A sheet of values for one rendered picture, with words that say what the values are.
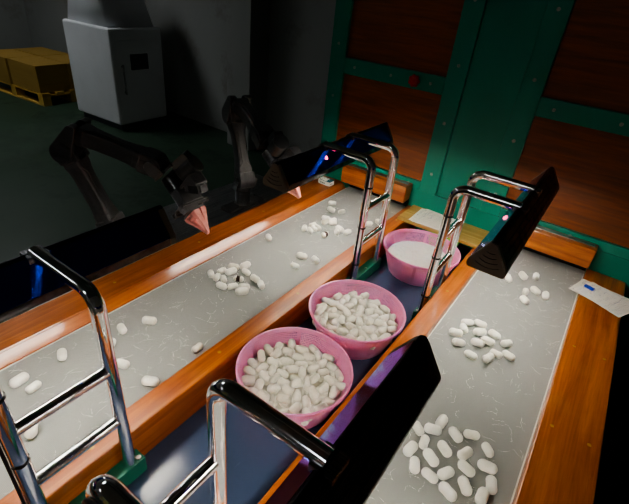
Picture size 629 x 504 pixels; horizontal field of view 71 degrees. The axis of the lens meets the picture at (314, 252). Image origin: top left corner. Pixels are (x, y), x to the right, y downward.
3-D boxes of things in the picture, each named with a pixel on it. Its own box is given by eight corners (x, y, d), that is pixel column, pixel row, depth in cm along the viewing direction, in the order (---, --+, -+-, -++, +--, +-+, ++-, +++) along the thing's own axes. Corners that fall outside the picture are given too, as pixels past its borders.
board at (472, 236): (396, 219, 170) (397, 216, 169) (412, 207, 181) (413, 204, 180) (480, 250, 155) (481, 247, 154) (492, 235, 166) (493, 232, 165)
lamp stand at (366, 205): (303, 269, 150) (316, 141, 127) (335, 247, 164) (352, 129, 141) (351, 292, 141) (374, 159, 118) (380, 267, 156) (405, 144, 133)
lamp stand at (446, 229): (410, 321, 132) (448, 183, 109) (435, 291, 146) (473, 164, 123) (471, 351, 123) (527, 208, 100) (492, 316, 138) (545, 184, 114)
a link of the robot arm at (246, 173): (256, 187, 181) (244, 104, 173) (241, 189, 177) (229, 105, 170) (250, 187, 186) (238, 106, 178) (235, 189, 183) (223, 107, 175)
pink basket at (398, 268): (389, 292, 143) (395, 268, 138) (371, 249, 166) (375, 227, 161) (466, 293, 148) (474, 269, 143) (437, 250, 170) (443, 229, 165)
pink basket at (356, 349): (294, 354, 116) (297, 327, 111) (318, 296, 138) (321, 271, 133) (394, 380, 112) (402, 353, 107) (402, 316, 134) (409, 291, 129)
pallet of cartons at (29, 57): (107, 98, 554) (102, 62, 532) (33, 108, 492) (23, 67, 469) (57, 79, 613) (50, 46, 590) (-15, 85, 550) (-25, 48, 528)
